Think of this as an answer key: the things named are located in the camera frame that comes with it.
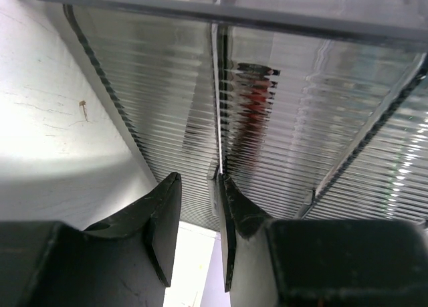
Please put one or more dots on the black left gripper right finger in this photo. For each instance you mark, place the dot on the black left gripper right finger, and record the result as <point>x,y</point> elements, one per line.
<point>290,262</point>

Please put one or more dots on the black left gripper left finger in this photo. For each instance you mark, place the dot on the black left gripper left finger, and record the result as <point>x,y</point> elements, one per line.
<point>125,259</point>

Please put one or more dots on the clear acrylic makeup organizer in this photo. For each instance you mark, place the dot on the clear acrylic makeup organizer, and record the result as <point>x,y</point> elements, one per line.
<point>317,109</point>

